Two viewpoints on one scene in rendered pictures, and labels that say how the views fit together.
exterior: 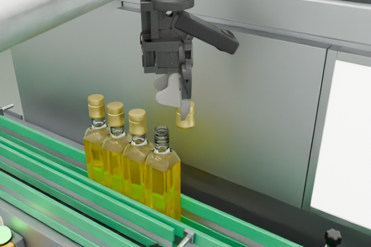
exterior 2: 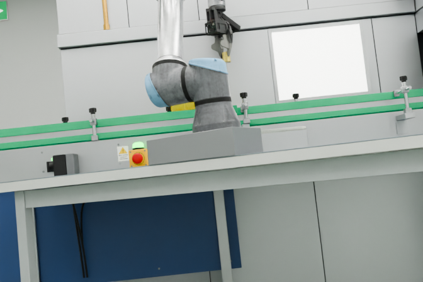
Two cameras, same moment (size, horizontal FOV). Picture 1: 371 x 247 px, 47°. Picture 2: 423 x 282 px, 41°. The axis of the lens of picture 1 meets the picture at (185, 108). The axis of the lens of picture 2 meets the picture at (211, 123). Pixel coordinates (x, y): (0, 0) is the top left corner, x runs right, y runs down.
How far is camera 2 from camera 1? 2.08 m
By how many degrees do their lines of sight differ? 47
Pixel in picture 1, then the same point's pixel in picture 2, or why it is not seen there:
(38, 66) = (92, 98)
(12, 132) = not seen: hidden behind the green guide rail
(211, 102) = not seen: hidden behind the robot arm
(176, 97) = (226, 43)
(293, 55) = (255, 35)
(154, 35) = (216, 19)
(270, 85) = (249, 50)
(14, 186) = (139, 118)
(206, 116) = not seen: hidden behind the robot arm
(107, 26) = (152, 55)
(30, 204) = (151, 126)
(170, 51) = (223, 24)
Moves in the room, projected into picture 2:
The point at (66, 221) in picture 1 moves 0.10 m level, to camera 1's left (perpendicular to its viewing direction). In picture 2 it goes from (181, 119) to (159, 120)
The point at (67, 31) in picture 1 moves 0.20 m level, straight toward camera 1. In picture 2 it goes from (121, 67) to (152, 57)
